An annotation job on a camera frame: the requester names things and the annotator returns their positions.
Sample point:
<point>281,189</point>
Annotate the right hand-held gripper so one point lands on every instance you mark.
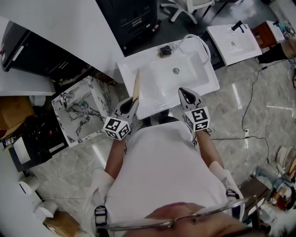
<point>199,118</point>

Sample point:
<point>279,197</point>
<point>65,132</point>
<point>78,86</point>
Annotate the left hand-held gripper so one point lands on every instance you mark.
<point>116,128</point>

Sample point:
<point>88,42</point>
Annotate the tan wooden toiletry item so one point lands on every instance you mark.
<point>136,86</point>

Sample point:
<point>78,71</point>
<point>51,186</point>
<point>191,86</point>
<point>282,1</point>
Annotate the person's right forearm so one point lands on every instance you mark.
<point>209,150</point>

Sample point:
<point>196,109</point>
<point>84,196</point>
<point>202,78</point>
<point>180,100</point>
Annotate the person's left forearm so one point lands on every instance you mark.
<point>115,159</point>

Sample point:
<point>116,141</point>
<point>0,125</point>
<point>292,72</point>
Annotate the round metal sink drain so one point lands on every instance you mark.
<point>176,70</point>

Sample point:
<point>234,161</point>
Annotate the white sink counter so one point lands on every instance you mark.
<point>129,67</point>

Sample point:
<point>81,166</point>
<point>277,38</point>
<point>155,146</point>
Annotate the teal marble sink drain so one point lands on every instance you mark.
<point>82,104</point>

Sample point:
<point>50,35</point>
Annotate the marble pattern sink basin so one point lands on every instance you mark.
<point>76,120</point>

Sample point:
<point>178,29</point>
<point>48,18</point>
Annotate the chrome marble sink faucet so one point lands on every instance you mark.
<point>64,98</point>

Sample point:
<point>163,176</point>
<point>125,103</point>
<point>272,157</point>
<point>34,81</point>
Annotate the small white sink basin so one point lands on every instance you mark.
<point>245,49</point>

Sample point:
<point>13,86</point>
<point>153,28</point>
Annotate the black tall sink faucet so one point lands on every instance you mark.
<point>239,25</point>

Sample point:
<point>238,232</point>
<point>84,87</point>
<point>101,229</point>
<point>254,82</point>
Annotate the narrow white sink basin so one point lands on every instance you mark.
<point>275,30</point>

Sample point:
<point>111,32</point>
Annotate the person's white shirt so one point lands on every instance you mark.
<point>162,166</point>

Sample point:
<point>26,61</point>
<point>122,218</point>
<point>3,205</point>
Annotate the black cluttered shelf unit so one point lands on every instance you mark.
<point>44,139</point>

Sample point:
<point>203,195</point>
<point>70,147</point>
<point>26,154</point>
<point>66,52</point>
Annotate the white office chair base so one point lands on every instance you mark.
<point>180,9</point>

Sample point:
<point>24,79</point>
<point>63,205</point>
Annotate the white desk panel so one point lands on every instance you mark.
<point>76,25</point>

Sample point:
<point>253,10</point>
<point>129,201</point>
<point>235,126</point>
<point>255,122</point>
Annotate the brown wooden cabinet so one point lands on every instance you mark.
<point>263,34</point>

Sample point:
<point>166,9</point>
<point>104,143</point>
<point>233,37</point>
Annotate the black low cabinet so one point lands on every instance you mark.
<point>34,53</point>

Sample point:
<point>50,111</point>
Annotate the dark brown wooden stool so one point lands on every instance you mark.
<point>254,192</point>

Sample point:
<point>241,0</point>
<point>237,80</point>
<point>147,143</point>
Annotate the brown cardboard box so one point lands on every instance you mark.
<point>14,113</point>

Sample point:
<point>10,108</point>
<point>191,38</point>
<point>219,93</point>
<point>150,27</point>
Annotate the white flat board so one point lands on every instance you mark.
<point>22,151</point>

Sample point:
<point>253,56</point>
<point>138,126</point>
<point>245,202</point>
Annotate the person's face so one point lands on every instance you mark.
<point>199,222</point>

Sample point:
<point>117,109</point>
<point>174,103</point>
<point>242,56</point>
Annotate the thin metal-framed glasses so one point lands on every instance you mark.
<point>171,223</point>

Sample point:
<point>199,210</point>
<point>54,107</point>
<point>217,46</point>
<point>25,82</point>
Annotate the white paper roll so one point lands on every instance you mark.
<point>46,210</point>
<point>28,185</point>

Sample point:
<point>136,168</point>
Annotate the small tan cardboard box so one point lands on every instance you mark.
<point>61,224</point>

